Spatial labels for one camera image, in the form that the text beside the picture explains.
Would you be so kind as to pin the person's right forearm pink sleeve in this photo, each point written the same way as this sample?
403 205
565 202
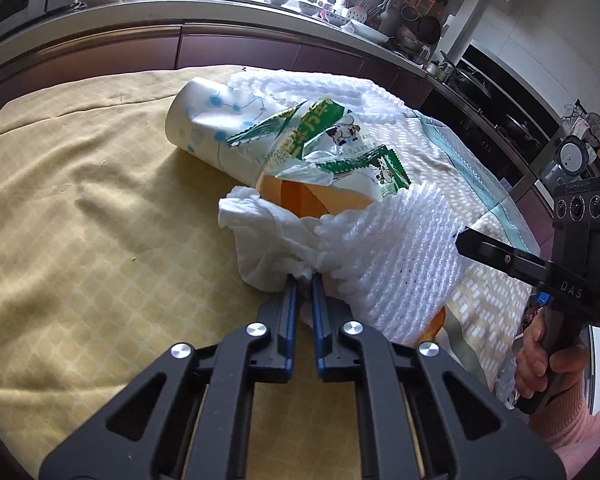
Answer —
570 415

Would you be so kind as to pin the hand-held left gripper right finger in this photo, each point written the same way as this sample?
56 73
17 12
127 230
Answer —
318 310

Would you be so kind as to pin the person's right hand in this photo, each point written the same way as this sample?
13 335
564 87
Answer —
529 360

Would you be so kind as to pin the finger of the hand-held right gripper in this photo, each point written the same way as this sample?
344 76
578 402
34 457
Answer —
505 257

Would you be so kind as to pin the kitchen counter brown cabinets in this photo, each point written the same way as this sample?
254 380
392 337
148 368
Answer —
230 50

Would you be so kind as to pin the black wok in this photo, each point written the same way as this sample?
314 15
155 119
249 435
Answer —
472 85

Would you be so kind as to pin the black built-in stove unit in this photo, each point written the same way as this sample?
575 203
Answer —
520 125

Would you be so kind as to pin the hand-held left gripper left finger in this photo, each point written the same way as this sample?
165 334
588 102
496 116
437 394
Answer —
292 310

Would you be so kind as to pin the white foam fruit net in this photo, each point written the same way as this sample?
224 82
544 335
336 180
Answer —
305 85
395 260

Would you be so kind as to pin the yellow checked tablecloth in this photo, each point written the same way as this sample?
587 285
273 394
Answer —
80 260

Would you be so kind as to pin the white tissue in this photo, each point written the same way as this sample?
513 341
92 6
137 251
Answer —
265 240

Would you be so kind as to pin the grey kitchen appliance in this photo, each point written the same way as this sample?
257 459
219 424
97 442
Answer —
567 160

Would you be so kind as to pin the white plate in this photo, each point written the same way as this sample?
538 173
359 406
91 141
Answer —
370 34

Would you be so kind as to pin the green white plastic wrapper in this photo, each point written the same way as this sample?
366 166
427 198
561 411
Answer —
340 135

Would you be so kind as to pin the utensil holder with utensils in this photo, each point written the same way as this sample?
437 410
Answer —
375 10

